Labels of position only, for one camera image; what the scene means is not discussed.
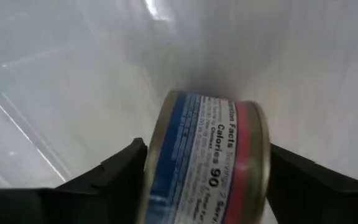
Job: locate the gold-lid salmon can blue label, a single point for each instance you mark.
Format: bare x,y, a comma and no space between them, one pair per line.
204,155

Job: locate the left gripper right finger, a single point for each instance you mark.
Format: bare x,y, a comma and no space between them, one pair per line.
322,202

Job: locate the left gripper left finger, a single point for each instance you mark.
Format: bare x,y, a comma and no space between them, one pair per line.
73,205

